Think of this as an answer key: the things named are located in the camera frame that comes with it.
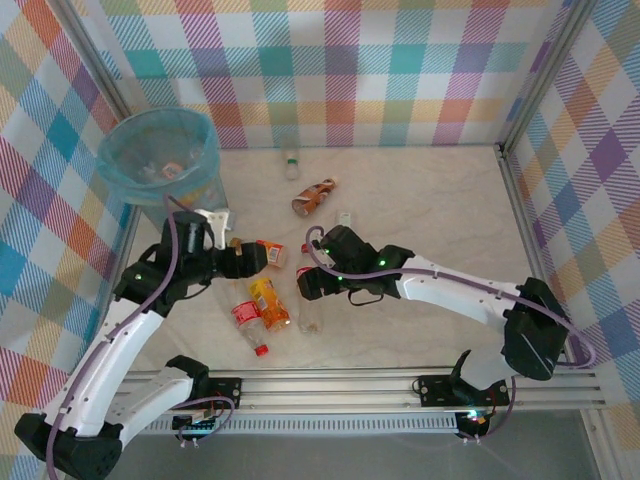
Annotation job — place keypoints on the clear bottle green label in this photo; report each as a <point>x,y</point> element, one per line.
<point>344,218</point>

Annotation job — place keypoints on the controller board green light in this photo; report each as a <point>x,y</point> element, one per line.
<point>200,427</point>
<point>475,421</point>

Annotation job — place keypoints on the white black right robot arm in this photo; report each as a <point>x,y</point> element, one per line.
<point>450,290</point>

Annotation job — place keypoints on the clear bottle red label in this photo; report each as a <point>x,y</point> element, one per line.
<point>245,315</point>

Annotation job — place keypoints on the red cap cola bottle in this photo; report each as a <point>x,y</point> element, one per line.
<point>311,315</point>

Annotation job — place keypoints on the clear bottle white cap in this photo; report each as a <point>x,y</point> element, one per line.
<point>292,167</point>

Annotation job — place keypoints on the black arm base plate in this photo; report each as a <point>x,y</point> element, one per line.
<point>435,390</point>
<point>227,392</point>

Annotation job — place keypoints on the yellow orange label bottle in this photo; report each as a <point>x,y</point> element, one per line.
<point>270,305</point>

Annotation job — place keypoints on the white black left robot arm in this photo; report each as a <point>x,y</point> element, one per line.
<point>115,350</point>

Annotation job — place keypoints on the clear plastic bin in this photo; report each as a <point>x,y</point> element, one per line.
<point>205,190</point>

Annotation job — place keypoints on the short orange label bottle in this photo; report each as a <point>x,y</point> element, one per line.
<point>275,254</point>

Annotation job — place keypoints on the blue plastic bin liner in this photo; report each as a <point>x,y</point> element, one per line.
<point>207,135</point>

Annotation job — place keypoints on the multicolour checked cloth backdrop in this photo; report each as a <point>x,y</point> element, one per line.
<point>350,75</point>
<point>600,200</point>
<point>30,200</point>

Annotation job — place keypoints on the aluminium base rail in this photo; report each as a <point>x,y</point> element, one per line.
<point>325,390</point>

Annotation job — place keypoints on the brown label plastic bottle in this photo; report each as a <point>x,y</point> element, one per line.
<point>312,197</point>

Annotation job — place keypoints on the gold bottle cap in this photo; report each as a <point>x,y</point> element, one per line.
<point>234,243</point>

